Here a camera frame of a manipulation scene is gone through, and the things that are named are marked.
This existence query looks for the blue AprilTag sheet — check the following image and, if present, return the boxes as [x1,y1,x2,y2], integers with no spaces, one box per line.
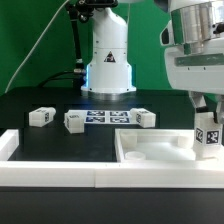
[66,109,141,126]

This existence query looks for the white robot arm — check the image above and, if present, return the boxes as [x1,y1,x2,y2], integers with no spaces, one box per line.
[82,0,224,125]

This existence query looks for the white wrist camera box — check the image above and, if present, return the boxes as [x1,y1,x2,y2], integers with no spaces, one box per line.
[160,21,174,46]

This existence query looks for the white square tabletop part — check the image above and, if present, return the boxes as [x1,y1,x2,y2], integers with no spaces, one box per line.
[114,128,224,164]

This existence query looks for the white U-shaped fence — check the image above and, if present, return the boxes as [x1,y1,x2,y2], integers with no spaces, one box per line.
[0,129,224,188]

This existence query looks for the black cable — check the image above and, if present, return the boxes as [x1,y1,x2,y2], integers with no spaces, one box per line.
[39,69,88,89]

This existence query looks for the black camera stand pole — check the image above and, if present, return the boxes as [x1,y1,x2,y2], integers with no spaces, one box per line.
[65,0,118,74]

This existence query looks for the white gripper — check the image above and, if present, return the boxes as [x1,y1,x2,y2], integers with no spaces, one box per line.
[165,47,224,128]

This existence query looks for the grey cable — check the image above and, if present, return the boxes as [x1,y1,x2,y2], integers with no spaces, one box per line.
[3,0,72,95]

